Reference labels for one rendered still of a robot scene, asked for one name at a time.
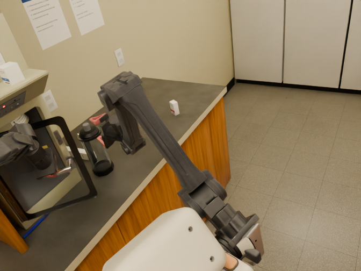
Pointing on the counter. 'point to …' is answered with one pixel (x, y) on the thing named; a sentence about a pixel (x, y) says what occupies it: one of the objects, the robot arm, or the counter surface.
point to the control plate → (12, 104)
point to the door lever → (66, 167)
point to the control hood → (29, 83)
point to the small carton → (11, 73)
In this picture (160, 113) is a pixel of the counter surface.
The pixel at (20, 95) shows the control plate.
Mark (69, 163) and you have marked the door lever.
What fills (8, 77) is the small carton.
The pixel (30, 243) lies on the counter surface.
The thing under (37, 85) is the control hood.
